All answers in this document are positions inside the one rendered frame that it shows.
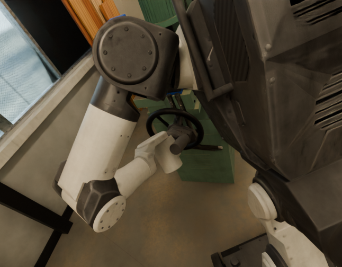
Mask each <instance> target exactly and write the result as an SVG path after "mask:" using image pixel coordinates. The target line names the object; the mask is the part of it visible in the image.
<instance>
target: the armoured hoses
mask: <svg viewBox="0 0 342 267"><path fill-rule="evenodd" d="M174 96H175V99H176V100H177V103H178V105H179V108H180V109H181V110H184V111H186V109H185V106H184V104H183V101H182V99H181V96H180V93H175V94H174ZM166 97H167V99H168V101H169V104H170V107H171V108H176V105H175V103H174V100H173V97H172V95H171V94H167V95H166ZM174 116H175V118H176V120H178V118H179V117H180V116H179V115H174ZM184 119H185V121H186V124H187V126H188V127H189V128H192V129H193V126H192V124H191V122H190V121H189V120H188V119H186V118H184ZM193 149H198V150H209V151H215V150H222V149H223V147H222V146H214V145H200V144H199V145H198V146H196V147H194V148H193Z"/></svg>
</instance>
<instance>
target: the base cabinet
mask: <svg viewBox="0 0 342 267"><path fill-rule="evenodd" d="M198 121H199V122H200V123H201V125H202V127H203V130H204V137H203V140H202V141H201V143H200V145H214V146H222V147H223V149H222V150H215V151H209V150H198V149H189V150H183V151H182V152H181V154H180V156H179V157H180V159H181V161H182V166H181V167H180V168H179V169H177V172H178V174H179V176H180V178H181V180H182V181H193V182H214V183H235V149H234V148H233V147H231V146H230V145H229V144H228V143H226V142H225V141H224V140H222V137H221V136H220V134H219V133H218V131H217V129H216V128H215V126H214V124H213V123H212V121H211V120H210V119H205V120H198ZM153 125H154V127H155V129H156V131H157V133H159V132H162V131H165V132H167V129H168V128H167V127H166V126H165V125H164V124H163V123H162V122H161V123H153Z"/></svg>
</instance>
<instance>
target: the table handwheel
mask: <svg viewBox="0 0 342 267"><path fill-rule="evenodd" d="M163 114H175V115H179V116H182V117H184V118H186V119H188V120H189V121H190V122H192V123H193V124H194V125H195V126H196V128H197V129H195V131H196V132H197V133H198V137H197V141H195V142H193V143H191V144H188V145H187V146H186V147H185V148H184V149H183V150H189V149H192V148H194V147H196V146H198V145H199V144H200V143H201V141H202V140H203V137H204V130H203V127H202V125H201V123H200V122H199V121H198V119H197V118H196V117H195V116H193V115H192V114H190V113H188V112H186V111H184V110H181V109H176V108H163V109H159V110H156V111H154V112H153V113H152V114H151V115H150V116H149V117H148V119H147V122H146V129H147V132H148V134H149V136H150V137H152V136H154V135H155V133H154V132H153V130H152V126H151V125H152V122H153V120H154V119H155V118H157V119H158V120H159V121H161V122H162V123H163V124H164V125H165V126H166V127H168V125H169V124H168V123H167V122H166V121H165V120H164V119H163V118H161V117H160V115H163ZM176 122H177V120H176V118H175V119H174V122H173V123H176Z"/></svg>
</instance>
